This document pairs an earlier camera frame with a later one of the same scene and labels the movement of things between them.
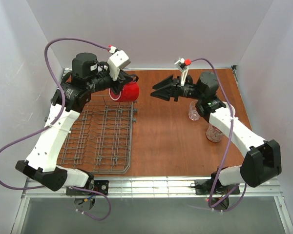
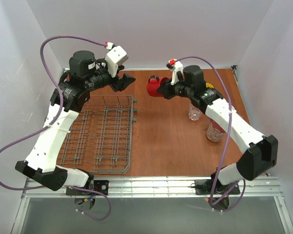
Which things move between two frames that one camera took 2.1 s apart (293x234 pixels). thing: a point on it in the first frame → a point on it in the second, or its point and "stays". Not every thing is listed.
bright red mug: x=130 y=92 → x=154 y=82
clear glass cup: x=194 y=114 stays
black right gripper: x=175 y=88 stays
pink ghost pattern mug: x=214 y=134 stays
